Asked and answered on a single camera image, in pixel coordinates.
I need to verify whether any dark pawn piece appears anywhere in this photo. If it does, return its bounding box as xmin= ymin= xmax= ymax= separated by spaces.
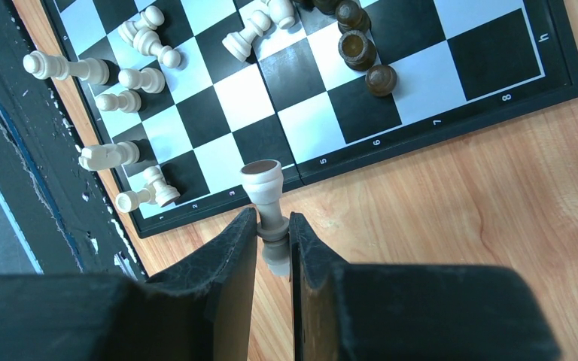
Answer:
xmin=365 ymin=65 xmax=398 ymax=97

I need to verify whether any white chess piece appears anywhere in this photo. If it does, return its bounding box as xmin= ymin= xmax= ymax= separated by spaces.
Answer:
xmin=240 ymin=159 xmax=291 ymax=277

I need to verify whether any black white chessboard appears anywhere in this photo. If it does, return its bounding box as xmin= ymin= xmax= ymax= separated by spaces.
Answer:
xmin=44 ymin=0 xmax=578 ymax=238

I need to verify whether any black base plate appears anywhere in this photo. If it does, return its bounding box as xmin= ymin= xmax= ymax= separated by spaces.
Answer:
xmin=0 ymin=1 xmax=147 ymax=281

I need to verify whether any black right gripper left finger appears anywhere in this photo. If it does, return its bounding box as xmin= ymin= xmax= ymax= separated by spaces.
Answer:
xmin=0 ymin=208 xmax=257 ymax=360

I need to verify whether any white knight piece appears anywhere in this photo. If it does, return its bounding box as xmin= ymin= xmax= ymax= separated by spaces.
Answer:
xmin=78 ymin=141 xmax=140 ymax=171

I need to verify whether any white rook piece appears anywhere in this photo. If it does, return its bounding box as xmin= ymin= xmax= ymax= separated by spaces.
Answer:
xmin=114 ymin=166 xmax=181 ymax=213

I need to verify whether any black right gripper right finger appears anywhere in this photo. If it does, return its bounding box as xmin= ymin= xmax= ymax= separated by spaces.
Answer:
xmin=289 ymin=212 xmax=562 ymax=360

